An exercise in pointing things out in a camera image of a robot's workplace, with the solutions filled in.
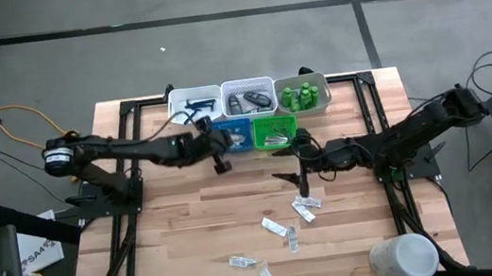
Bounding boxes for white solid plastic bin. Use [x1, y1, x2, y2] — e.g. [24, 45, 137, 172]
[163, 82, 227, 129]

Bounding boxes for blue perforated plastic basket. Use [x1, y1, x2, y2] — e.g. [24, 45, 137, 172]
[212, 116, 256, 156]

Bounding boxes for grey solid plastic bin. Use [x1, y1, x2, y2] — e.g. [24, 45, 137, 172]
[270, 69, 335, 122]

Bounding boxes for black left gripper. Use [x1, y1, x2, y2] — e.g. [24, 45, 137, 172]
[190, 112, 237, 178]

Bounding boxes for white printed paper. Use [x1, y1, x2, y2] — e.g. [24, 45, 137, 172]
[13, 209, 67, 275]

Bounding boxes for black metal rig frame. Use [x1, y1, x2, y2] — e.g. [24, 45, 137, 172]
[34, 48, 473, 276]

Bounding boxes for white cylindrical wipes canister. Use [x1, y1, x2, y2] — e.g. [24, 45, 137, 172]
[366, 229, 443, 276]

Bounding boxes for white perforated plastic basket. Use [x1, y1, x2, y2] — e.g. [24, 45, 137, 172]
[218, 75, 280, 122]

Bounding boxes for silver nail clipper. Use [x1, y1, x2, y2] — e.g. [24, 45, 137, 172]
[263, 132, 291, 149]

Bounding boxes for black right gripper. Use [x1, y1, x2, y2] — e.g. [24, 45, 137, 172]
[266, 124, 336, 201]

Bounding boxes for green perforated plastic basket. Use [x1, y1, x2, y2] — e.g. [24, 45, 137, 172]
[250, 112, 301, 154]

